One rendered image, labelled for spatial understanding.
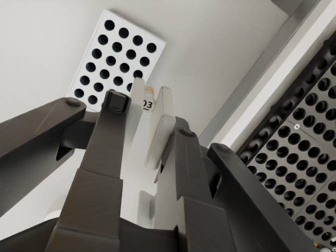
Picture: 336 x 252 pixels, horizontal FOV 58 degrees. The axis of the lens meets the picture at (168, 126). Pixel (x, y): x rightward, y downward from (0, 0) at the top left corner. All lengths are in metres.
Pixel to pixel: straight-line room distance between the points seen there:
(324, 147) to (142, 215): 0.22
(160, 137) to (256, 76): 0.20
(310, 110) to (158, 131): 0.21
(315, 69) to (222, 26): 0.14
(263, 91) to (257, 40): 0.14
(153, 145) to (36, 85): 0.33
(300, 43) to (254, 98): 0.07
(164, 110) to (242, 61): 0.30
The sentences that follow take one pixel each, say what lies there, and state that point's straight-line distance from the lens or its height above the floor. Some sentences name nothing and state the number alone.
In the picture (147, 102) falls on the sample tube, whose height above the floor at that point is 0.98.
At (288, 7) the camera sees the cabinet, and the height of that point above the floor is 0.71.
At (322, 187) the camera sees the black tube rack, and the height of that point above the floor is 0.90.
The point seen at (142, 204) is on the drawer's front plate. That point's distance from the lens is 0.40.
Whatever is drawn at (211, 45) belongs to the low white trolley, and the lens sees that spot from 0.43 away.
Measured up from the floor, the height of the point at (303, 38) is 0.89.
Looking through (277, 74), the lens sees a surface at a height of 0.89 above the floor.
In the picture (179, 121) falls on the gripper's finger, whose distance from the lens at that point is 0.18.
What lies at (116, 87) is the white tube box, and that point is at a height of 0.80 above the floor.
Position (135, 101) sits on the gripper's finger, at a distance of 0.16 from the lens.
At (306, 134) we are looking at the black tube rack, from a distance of 0.34.
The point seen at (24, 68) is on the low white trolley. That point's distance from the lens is 0.46.
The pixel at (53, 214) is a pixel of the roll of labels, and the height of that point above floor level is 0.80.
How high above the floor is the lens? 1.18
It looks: 70 degrees down
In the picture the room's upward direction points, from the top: 173 degrees clockwise
